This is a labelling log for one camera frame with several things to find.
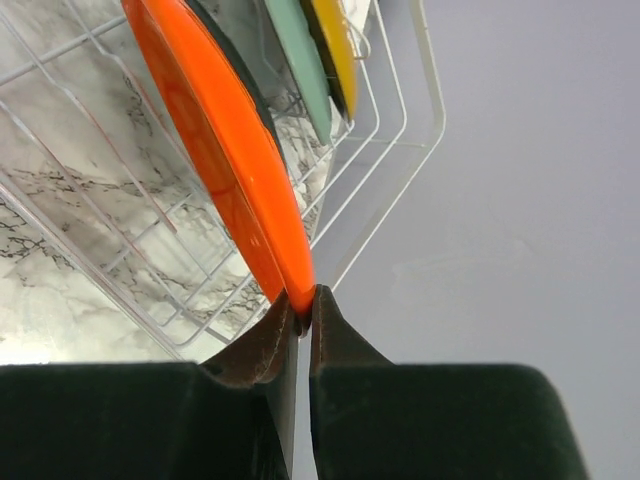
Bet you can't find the plain yellow plate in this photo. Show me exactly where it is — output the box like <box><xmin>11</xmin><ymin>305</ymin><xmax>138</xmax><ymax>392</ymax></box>
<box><xmin>300</xmin><ymin>0</ymin><xmax>358</xmax><ymax>122</ymax></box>

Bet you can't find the orange plate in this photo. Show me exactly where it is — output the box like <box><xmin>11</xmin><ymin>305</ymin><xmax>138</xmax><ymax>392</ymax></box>
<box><xmin>122</xmin><ymin>0</ymin><xmax>315</xmax><ymax>314</ymax></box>

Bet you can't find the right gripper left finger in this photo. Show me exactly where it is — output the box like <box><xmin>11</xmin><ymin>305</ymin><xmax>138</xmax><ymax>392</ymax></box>
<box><xmin>1</xmin><ymin>295</ymin><xmax>296</xmax><ymax>479</ymax></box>

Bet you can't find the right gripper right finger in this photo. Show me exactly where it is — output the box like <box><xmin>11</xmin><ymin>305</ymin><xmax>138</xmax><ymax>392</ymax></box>
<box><xmin>309</xmin><ymin>285</ymin><xmax>588</xmax><ymax>479</ymax></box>

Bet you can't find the teal plate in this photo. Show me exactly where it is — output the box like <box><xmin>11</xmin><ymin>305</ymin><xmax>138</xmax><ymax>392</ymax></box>
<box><xmin>264</xmin><ymin>0</ymin><xmax>332</xmax><ymax>145</ymax></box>

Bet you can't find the white wire dish rack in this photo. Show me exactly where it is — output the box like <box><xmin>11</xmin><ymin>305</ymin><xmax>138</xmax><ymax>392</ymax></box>
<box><xmin>1</xmin><ymin>1</ymin><xmax>446</xmax><ymax>364</ymax></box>

